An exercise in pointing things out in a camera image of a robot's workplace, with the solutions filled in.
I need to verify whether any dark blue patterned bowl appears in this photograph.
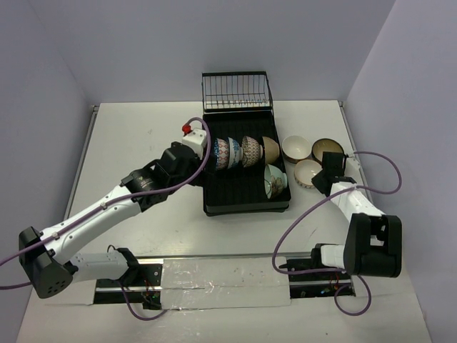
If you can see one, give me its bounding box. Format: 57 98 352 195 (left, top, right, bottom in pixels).
214 138 230 170

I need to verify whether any white bowl patterned rim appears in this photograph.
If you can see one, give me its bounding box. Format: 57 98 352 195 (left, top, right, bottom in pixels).
293 159 322 189

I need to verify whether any blue and white floral bowl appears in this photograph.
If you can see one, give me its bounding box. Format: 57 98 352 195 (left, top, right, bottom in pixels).
227 137 243 169

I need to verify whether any red lattice patterned bowl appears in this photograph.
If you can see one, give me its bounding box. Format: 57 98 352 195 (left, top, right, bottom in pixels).
241 136 263 168

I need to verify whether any pale green bowl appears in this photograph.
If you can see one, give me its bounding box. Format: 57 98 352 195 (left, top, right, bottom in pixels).
263 164 288 199

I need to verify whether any black bowl tan outside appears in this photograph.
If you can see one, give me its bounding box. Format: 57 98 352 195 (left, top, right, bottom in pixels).
262 136 280 164

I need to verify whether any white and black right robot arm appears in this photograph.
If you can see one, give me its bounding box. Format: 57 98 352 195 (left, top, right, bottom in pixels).
310 151 403 279

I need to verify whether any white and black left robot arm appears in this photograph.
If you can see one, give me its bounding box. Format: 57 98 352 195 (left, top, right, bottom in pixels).
19 142 211 299

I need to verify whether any black dish rack tray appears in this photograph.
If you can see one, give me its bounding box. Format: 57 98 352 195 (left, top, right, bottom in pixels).
201 110 291 216

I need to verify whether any brown bowl cream inside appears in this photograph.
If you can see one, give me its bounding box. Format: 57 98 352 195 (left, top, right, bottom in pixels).
311 138 344 164

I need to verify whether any white bowl brown outside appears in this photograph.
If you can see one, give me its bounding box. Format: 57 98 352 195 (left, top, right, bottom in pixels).
281 135 311 164

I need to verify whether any silver taped cover plate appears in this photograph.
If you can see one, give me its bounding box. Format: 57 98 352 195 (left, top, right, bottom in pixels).
160 257 291 310

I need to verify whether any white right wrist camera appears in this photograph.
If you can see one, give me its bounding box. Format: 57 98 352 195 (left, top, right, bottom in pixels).
345 155 361 176

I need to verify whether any black wire plate rack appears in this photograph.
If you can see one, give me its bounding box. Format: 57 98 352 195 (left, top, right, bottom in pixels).
201 71 273 114

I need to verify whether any black aluminium mounting rail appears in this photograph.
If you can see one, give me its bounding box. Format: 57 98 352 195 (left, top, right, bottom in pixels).
94 253 354 310

